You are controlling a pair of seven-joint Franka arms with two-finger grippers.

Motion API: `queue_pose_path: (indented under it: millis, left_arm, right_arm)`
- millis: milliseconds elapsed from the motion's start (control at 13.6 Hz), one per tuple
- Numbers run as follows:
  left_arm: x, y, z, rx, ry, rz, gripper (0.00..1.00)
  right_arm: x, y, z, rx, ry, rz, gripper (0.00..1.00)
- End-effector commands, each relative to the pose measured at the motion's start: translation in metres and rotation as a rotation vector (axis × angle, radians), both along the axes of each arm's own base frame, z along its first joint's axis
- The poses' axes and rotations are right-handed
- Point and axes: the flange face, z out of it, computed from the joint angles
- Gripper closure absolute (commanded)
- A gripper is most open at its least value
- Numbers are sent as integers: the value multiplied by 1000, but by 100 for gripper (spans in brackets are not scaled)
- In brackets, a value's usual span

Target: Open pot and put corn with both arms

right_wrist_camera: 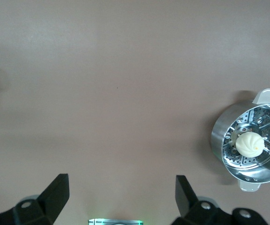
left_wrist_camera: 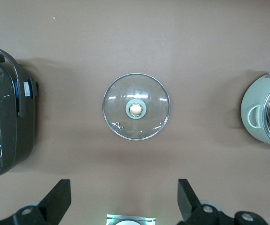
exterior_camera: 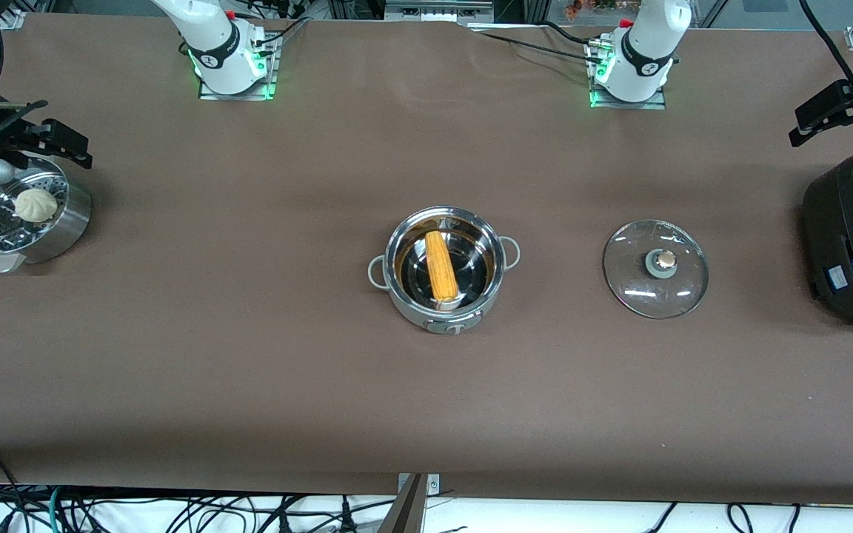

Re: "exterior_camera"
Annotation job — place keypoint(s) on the aluminium frame rail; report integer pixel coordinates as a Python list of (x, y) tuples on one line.
[(437, 9)]

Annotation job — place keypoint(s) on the orange background objects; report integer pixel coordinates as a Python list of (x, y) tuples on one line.
[(589, 7)]

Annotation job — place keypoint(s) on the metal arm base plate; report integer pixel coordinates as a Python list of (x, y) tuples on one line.
[(238, 96), (630, 105)]

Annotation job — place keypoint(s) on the steel steamer pot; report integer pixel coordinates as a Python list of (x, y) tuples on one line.
[(64, 237)]

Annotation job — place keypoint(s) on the yellow corn cob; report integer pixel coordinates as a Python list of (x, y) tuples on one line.
[(441, 266)]

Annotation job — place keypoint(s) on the glass lid with grey knob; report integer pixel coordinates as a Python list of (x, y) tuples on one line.
[(641, 252)]

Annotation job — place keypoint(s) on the silver corner bracket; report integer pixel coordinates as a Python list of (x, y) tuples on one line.
[(12, 19)]

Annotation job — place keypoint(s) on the silver mounting bracket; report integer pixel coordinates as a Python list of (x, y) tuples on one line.
[(433, 485)]

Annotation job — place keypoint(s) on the grey metal post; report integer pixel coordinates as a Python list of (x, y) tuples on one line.
[(406, 511)]

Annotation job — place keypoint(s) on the brown table mat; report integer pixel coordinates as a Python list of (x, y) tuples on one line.
[(249, 407)]

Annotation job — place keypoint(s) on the white steamed bun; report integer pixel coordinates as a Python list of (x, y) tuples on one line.
[(35, 205)]

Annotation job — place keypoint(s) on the black rice cooker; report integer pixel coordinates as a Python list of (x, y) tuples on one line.
[(852, 252)]

